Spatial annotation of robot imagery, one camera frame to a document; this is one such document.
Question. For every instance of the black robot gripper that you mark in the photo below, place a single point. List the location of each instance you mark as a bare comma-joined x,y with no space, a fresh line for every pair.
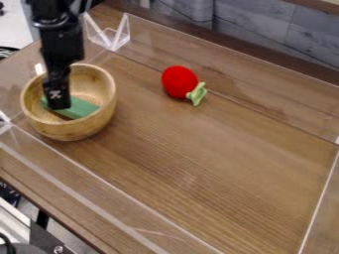
62,50

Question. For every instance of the light wooden bowl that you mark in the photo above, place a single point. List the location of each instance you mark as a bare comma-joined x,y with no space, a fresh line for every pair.
93,85

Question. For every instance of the green rectangular block stick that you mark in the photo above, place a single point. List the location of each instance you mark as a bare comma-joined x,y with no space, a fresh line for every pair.
82,108

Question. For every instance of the clear acrylic table barrier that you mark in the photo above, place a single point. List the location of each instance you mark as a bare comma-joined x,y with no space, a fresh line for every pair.
233,177

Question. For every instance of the red plush strawberry toy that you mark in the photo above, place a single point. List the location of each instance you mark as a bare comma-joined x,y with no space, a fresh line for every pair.
182,84

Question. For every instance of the clear acrylic corner bracket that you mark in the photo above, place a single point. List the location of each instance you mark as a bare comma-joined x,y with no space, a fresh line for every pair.
109,38

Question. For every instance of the grey post behind table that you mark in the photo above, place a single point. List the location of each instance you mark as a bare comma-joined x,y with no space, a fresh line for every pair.
41,12

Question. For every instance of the black table clamp mount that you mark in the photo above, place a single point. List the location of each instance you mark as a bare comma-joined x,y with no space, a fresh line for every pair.
23,237

